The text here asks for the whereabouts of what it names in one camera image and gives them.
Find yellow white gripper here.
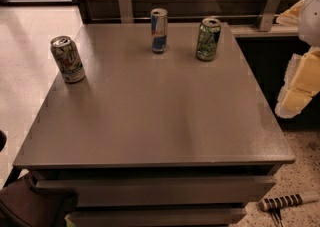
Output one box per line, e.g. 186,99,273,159
275,46,320,119

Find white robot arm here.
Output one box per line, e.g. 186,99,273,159
275,0,320,119

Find green soda can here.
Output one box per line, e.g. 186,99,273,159
196,17,221,61

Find blue silver Red Bull can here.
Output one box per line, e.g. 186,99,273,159
151,8,168,54

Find white green 7up can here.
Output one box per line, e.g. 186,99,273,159
50,36,85,83

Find striped black white tool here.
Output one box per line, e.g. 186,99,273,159
258,191,320,227

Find grey cabinet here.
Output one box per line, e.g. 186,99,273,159
14,23,295,212

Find upper grey drawer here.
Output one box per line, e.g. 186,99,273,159
37,176,275,207

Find grey drawer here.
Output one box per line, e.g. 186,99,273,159
69,208,246,227
37,176,275,207

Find lower grey drawer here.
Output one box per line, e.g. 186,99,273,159
69,208,246,227

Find dark brown chair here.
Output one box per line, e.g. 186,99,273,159
0,130,80,227

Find right metal bracket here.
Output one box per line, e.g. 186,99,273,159
257,0,281,32

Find metal bracket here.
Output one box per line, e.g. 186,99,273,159
257,0,281,32
118,0,134,23

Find left metal bracket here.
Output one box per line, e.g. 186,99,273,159
118,0,134,23

